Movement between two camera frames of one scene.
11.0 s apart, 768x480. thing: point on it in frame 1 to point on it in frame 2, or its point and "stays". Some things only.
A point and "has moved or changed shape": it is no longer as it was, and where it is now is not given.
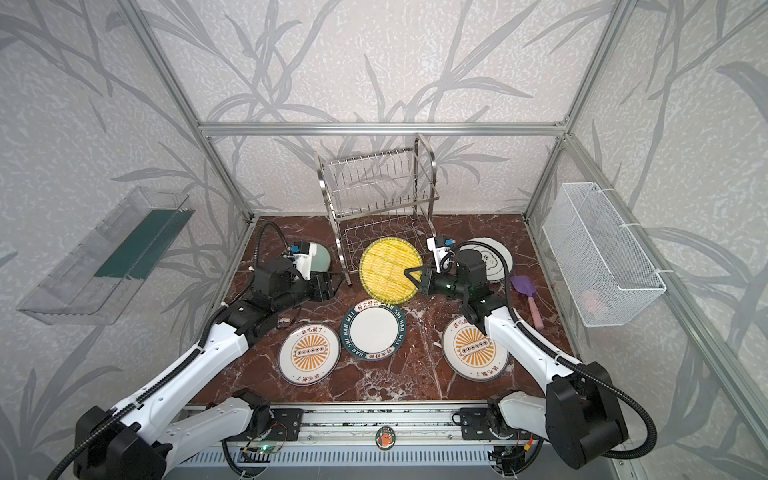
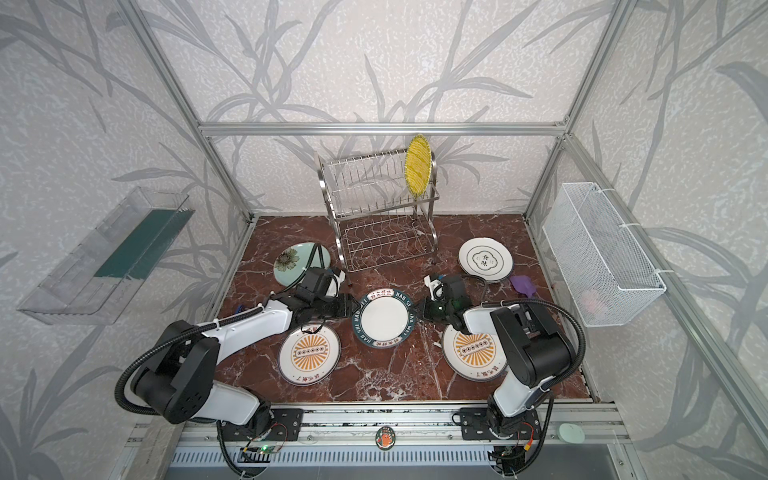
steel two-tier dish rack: x=379 y=196 stays
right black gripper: x=425 y=282 to x=434 y=307
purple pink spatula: x=526 y=286 stays
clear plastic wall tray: x=95 y=284 stays
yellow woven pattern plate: x=382 y=267 to x=418 y=164
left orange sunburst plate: x=308 y=354 stays
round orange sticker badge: x=385 y=438 stays
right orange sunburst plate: x=470 y=353 stays
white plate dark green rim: x=372 y=331 has moved or changed shape
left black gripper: x=324 y=286 to x=345 y=305
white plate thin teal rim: x=497 y=258 stays
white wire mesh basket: x=605 y=271 stays
